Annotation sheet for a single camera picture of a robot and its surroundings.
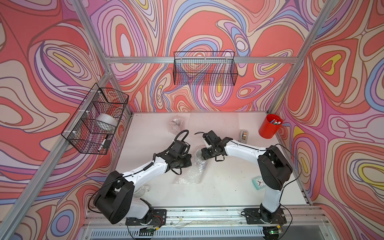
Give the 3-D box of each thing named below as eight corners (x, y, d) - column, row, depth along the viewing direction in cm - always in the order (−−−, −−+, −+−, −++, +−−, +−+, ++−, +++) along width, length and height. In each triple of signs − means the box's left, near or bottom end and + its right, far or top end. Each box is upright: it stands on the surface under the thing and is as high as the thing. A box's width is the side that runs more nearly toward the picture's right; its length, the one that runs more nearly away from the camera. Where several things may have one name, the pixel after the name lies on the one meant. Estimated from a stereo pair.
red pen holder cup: (261, 138, 106) (268, 126, 95) (257, 126, 113) (263, 114, 102) (276, 138, 106) (285, 126, 95) (271, 126, 113) (279, 114, 102)
